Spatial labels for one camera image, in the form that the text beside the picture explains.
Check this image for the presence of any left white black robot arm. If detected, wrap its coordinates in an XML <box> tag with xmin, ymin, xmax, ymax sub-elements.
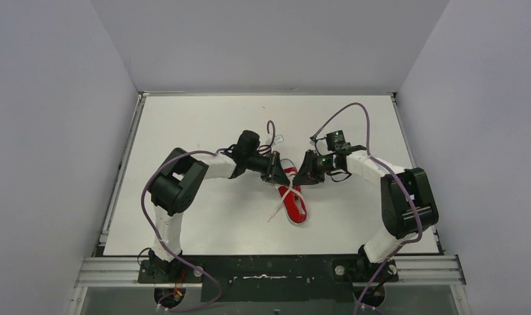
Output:
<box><xmin>143</xmin><ymin>130</ymin><xmax>308</xmax><ymax>281</ymax></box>

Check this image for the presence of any aluminium frame rail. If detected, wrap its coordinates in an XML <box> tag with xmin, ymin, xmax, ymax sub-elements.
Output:
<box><xmin>75</xmin><ymin>255</ymin><xmax>466</xmax><ymax>288</ymax></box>

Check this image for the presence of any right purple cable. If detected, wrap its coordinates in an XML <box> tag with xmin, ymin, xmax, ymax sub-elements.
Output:
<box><xmin>309</xmin><ymin>102</ymin><xmax>424</xmax><ymax>315</ymax></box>

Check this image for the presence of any white shoelace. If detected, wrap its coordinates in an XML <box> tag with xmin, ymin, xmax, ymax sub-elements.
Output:
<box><xmin>267</xmin><ymin>167</ymin><xmax>305</xmax><ymax>223</ymax></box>

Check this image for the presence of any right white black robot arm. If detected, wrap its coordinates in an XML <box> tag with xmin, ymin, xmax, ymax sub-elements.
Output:
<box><xmin>298</xmin><ymin>131</ymin><xmax>439</xmax><ymax>280</ymax></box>

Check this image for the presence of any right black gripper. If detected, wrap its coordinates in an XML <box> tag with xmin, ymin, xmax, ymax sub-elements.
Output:
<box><xmin>292</xmin><ymin>150</ymin><xmax>339</xmax><ymax>186</ymax></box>

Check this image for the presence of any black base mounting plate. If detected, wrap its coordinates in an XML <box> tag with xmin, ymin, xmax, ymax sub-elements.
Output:
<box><xmin>138</xmin><ymin>254</ymin><xmax>398</xmax><ymax>305</ymax></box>

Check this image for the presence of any red canvas sneaker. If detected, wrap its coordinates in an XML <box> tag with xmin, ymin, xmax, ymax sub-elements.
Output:
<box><xmin>276</xmin><ymin>158</ymin><xmax>308</xmax><ymax>226</ymax></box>

